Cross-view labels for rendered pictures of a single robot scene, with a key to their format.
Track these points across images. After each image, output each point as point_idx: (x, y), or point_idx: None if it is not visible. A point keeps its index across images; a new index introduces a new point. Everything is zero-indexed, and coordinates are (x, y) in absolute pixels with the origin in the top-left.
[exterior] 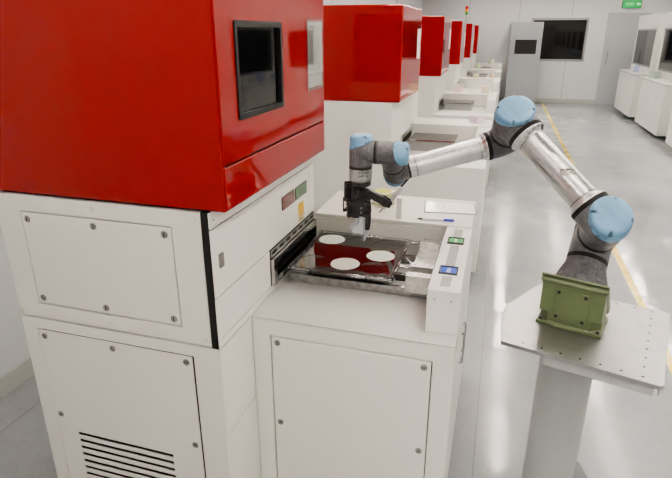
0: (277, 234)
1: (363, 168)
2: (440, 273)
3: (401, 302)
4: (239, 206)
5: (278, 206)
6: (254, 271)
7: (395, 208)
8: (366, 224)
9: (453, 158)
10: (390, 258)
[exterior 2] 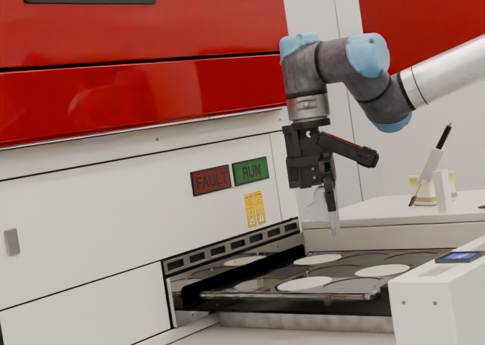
0: (182, 235)
1: (304, 92)
2: (438, 262)
3: (394, 343)
4: (63, 161)
5: (182, 185)
6: (115, 287)
7: (453, 203)
8: (328, 199)
9: (484, 56)
10: (397, 271)
